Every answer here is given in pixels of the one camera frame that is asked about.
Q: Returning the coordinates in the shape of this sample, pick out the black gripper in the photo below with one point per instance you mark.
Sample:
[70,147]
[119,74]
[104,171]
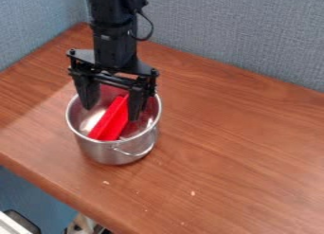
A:
[136,77]

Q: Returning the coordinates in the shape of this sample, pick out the metal pot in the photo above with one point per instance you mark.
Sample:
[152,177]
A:
[138,138]

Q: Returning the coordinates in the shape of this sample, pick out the grey case under table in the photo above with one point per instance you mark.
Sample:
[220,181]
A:
[14,223]

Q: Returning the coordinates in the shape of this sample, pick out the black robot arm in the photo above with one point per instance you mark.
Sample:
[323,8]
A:
[111,63]

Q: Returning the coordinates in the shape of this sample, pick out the red block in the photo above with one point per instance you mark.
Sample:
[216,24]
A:
[112,122]

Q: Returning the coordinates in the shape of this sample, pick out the white black object under table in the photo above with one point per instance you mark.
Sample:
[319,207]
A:
[83,225]

